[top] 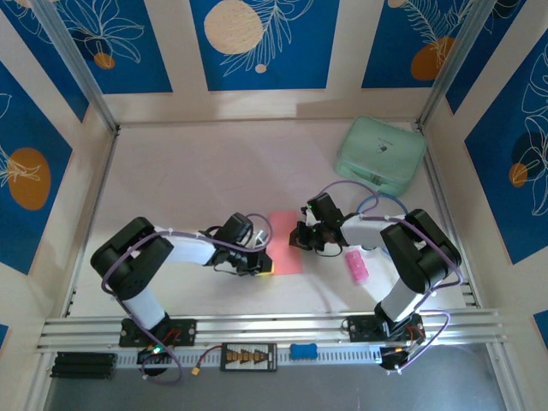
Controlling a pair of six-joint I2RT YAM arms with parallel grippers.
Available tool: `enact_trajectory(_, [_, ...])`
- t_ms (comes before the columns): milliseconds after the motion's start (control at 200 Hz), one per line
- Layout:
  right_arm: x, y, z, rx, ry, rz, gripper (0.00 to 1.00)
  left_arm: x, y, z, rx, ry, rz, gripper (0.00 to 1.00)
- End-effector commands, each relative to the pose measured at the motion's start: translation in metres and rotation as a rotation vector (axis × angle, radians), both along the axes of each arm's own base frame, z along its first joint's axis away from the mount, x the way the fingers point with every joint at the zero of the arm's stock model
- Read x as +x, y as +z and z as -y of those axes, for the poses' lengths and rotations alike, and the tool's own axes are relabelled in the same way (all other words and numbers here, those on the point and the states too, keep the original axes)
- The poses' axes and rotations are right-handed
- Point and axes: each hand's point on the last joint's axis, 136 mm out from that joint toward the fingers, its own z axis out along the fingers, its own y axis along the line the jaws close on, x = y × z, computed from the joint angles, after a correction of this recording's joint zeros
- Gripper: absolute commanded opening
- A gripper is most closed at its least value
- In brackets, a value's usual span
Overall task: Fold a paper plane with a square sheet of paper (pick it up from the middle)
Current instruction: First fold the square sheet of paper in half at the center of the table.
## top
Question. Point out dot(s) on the pink cloth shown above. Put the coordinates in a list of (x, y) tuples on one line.
[(284, 257)]

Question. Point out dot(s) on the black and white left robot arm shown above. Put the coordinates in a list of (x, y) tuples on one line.
[(128, 257)]

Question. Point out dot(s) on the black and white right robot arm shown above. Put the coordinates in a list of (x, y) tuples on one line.
[(419, 252)]

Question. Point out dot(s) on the mint green zip pouch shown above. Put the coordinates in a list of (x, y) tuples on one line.
[(381, 145)]

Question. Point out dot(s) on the black power distribution board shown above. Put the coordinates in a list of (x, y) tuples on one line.
[(248, 356)]

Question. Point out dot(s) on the blue bone-shaped block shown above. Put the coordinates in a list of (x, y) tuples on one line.
[(303, 352)]

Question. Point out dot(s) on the black ribbed block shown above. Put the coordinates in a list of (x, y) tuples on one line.
[(81, 366)]

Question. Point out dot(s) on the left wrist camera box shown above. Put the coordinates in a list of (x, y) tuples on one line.
[(259, 240)]

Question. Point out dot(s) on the aluminium mounting rail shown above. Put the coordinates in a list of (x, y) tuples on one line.
[(274, 327)]

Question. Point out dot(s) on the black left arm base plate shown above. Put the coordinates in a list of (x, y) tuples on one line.
[(188, 331)]

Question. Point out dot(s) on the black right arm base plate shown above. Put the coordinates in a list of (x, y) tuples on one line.
[(357, 329)]

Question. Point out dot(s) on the aluminium table side rail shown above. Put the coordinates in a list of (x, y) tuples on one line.
[(432, 171), (104, 180)]

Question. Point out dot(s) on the grey metal base plate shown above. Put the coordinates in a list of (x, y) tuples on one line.
[(299, 389)]

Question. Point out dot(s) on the aluminium frame post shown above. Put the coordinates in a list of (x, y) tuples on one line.
[(73, 60), (454, 64)]

